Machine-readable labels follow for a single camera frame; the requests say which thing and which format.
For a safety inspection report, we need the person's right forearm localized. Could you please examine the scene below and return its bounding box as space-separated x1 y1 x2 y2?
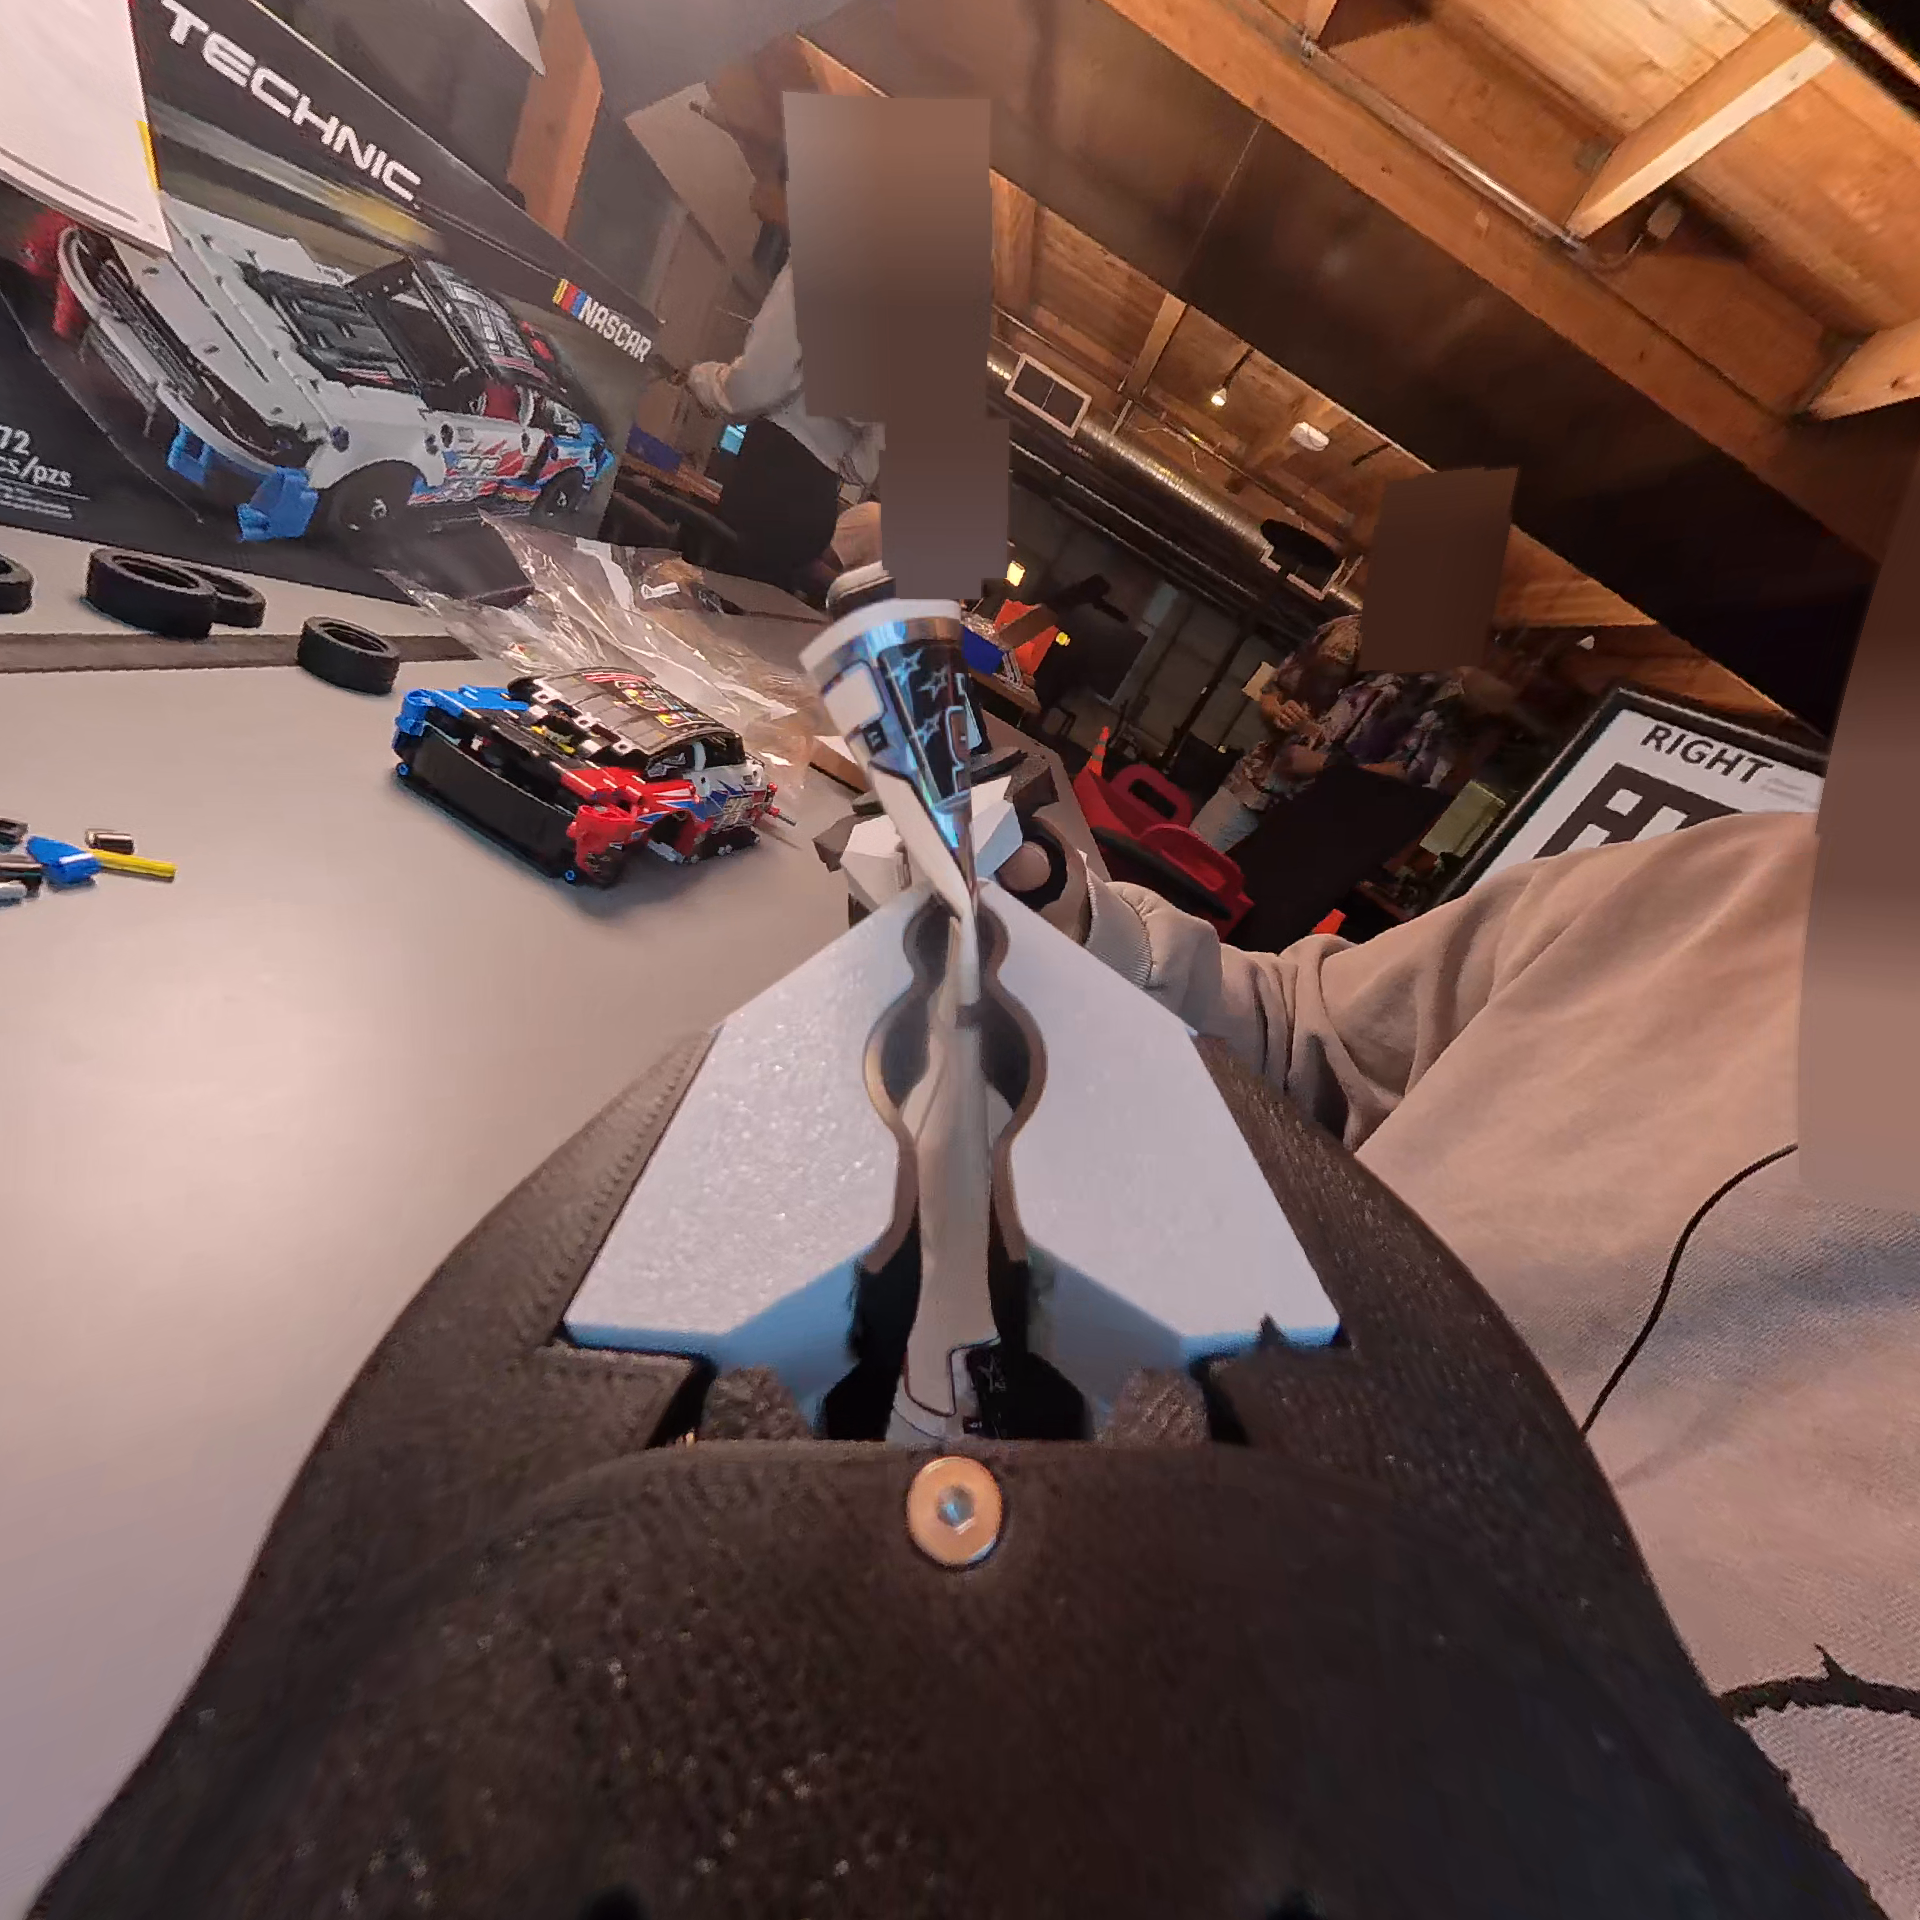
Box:
1080 808 1817 1156

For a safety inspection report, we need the person's beige hoodie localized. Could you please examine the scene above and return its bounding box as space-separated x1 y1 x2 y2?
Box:
1350 808 1920 1920

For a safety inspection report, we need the red black lego car model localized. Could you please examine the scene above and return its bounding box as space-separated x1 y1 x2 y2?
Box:
394 667 794 891

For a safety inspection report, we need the white wall vent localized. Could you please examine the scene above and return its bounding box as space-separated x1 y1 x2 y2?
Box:
1001 351 1096 437

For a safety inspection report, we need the red plastic chair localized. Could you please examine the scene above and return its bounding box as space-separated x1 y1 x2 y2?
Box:
1073 728 1203 841
1141 825 1256 940

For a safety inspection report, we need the black framed white sign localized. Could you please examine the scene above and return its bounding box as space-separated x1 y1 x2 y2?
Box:
1477 688 1834 902

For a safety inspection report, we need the clear plastic bag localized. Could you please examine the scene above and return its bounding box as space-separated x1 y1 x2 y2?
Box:
374 517 829 751

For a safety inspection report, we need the shiny sticker sheet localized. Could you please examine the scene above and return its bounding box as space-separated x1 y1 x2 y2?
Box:
801 598 1025 1452

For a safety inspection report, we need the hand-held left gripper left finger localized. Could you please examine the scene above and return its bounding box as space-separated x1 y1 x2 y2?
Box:
563 884 963 1437

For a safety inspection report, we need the silver ventilation duct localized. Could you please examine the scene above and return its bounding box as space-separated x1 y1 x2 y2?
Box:
1008 397 1361 564

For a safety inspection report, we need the black lego set box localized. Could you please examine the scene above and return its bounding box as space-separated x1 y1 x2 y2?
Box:
0 0 672 606

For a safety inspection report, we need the black table divider strip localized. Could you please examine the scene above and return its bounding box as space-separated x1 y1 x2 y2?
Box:
0 630 467 677

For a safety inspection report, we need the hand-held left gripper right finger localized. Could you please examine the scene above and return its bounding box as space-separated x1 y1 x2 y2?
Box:
976 901 1342 1437

